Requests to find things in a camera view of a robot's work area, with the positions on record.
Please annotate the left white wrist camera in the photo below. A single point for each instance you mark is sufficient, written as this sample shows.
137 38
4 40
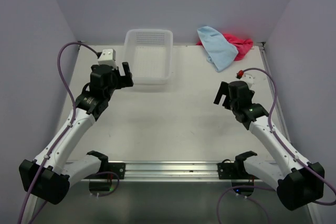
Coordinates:
107 57

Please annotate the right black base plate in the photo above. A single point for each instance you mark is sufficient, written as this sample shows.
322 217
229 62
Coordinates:
228 169

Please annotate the white plastic basket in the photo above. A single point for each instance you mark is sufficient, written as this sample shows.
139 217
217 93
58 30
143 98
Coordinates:
149 54

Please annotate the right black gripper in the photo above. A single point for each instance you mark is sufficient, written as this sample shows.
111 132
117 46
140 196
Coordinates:
223 89

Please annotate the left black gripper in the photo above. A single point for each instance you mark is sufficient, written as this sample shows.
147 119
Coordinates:
123 81

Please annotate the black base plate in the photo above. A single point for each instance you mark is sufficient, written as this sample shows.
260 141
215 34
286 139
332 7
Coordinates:
228 169
116 167

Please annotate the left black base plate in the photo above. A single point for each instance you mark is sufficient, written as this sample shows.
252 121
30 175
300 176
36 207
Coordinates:
116 167

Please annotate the light blue towel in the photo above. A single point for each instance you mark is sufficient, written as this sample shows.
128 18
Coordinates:
220 53

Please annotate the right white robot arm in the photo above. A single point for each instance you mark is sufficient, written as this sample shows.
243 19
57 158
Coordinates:
295 179

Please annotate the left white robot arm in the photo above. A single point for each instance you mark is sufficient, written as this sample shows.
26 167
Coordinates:
48 176

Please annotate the aluminium mounting rail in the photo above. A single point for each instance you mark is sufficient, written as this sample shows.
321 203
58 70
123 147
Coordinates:
174 171

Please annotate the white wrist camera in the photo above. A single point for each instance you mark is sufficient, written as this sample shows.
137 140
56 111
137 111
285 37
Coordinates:
107 57
245 77

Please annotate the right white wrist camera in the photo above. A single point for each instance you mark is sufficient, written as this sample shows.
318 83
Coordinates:
245 77

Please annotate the pink towel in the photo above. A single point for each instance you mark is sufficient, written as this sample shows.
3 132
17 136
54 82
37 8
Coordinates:
243 45

